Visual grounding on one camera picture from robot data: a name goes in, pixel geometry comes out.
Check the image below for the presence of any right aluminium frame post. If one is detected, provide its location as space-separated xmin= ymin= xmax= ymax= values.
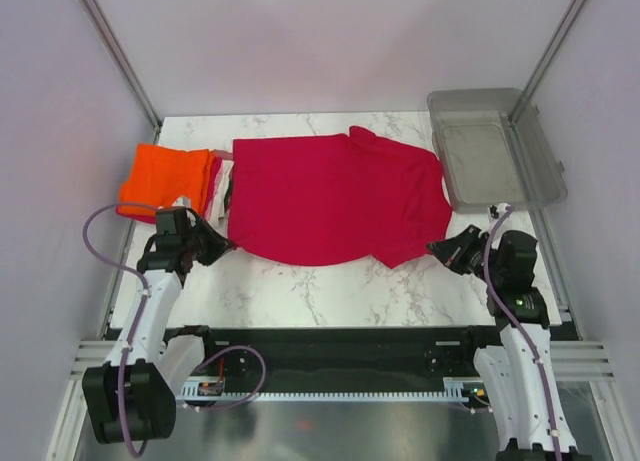
xmin=508 ymin=0 xmax=590 ymax=124

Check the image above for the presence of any aluminium frame post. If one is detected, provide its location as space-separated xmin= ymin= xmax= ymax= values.
xmin=79 ymin=0 xmax=163 ymax=137
xmin=508 ymin=0 xmax=590 ymax=124

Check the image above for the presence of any folded orange t shirt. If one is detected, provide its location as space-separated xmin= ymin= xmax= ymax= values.
xmin=116 ymin=144 xmax=218 ymax=223

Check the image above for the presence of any crimson red t shirt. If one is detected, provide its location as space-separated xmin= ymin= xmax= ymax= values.
xmin=228 ymin=126 xmax=452 ymax=268

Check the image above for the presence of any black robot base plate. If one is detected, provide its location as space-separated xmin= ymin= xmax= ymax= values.
xmin=165 ymin=326 xmax=499 ymax=391

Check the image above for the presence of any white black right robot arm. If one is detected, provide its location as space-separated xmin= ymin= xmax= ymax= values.
xmin=428 ymin=225 xmax=588 ymax=460

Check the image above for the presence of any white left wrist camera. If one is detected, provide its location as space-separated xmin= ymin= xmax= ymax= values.
xmin=172 ymin=196 xmax=192 ymax=209

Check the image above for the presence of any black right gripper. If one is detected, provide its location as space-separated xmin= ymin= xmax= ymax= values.
xmin=426 ymin=224 xmax=504 ymax=285

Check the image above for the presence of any left aluminium frame post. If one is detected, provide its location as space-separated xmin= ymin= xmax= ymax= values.
xmin=79 ymin=0 xmax=163 ymax=137

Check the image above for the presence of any clear grey plastic bin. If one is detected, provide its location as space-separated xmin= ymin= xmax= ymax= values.
xmin=426 ymin=88 xmax=567 ymax=213

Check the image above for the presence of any folded pink white shirts stack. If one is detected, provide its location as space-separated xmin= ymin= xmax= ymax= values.
xmin=115 ymin=149 xmax=236 ymax=228

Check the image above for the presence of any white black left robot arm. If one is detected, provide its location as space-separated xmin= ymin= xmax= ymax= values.
xmin=82 ymin=206 xmax=234 ymax=457

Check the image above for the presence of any white slotted cable duct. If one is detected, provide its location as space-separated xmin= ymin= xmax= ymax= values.
xmin=176 ymin=377 xmax=489 ymax=404

